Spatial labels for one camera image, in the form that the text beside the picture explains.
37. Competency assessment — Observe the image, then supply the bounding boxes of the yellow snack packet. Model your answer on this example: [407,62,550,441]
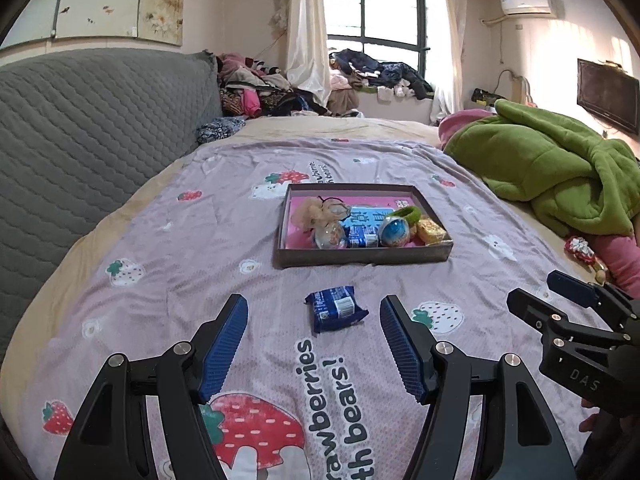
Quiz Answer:
[416,217,447,245]

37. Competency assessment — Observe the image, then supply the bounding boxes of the green fuzzy ring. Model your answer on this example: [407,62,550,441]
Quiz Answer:
[383,205,421,226]

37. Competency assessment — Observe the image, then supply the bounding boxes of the white red snack packet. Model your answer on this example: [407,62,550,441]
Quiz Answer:
[312,222,347,249]

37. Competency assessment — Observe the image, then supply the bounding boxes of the blue cookie packet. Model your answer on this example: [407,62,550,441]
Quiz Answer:
[345,226,380,248]
[305,285,369,334]

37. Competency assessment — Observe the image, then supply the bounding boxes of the person's right hand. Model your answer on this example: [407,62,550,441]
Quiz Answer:
[578,399,605,434]

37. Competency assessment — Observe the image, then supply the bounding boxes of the red silver wrapper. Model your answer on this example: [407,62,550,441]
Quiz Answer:
[564,236,597,266]

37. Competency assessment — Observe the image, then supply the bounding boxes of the pink blanket lower right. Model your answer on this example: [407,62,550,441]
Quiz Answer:
[588,235,640,298]

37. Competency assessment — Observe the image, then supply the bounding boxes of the green blanket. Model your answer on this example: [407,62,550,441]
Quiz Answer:
[444,99,639,237]

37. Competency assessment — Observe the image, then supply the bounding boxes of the purple strawberry bedsheet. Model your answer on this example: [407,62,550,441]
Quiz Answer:
[14,140,570,479]

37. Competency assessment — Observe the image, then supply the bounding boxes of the pink pillow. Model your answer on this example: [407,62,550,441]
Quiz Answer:
[438,108,492,150]

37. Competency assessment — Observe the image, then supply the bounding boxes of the black yellow tool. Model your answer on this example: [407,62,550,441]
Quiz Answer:
[471,88,502,107]

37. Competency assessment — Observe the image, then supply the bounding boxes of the right white curtain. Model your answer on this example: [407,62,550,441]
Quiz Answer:
[427,0,468,125]

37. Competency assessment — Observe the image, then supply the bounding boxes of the white curtain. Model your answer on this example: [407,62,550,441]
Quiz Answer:
[427,0,468,125]
[285,0,331,105]

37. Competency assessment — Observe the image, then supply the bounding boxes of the shallow brown box tray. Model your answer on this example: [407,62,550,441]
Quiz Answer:
[274,183,454,268]

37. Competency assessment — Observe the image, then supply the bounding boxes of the pink workbook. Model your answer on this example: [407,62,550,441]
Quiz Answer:
[278,183,442,249]

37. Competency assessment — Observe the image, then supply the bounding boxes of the white air conditioner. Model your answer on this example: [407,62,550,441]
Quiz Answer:
[500,0,558,18]

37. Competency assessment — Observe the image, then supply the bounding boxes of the grey quilted headboard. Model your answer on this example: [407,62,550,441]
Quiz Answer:
[1,49,221,342]

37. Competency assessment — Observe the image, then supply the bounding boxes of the clothes pile on windowsill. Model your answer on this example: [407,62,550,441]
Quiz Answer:
[329,49,435,100]

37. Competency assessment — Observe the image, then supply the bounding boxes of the blue patterned cloth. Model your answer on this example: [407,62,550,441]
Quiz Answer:
[195,116,246,145]

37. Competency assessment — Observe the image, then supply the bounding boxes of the left white curtain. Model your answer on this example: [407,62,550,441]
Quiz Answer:
[285,0,331,105]

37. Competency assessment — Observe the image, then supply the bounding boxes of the clothes pile by headboard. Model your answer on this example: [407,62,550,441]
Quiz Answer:
[215,53,331,118]

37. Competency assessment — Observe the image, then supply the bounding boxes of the wall television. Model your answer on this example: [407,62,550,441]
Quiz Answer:
[577,58,639,136]

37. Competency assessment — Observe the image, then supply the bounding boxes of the window with dark frame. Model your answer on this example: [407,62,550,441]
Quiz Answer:
[323,0,430,74]

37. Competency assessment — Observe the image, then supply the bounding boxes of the floral wall painting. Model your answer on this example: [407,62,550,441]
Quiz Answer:
[1,0,183,49]

